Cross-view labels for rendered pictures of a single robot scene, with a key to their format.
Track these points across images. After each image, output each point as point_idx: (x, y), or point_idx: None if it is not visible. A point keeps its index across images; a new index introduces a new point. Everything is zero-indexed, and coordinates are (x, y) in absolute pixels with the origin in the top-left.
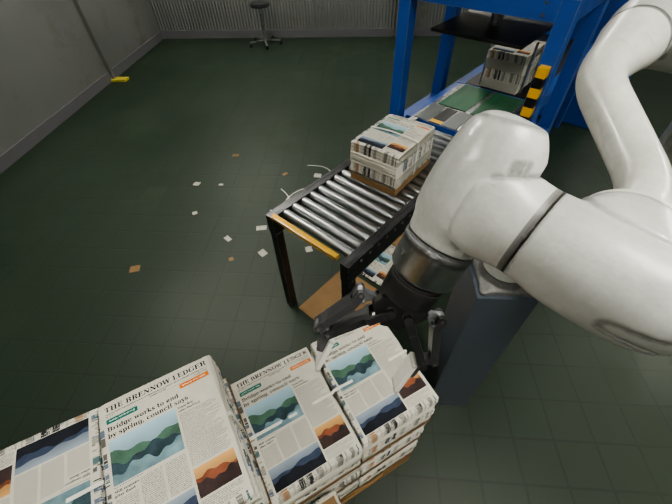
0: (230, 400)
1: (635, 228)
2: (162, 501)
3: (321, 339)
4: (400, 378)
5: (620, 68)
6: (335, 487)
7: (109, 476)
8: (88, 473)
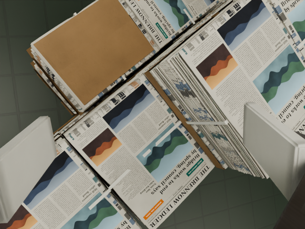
0: (213, 148)
1: None
2: (251, 37)
3: None
4: (36, 142)
5: None
6: (82, 116)
7: (296, 51)
8: None
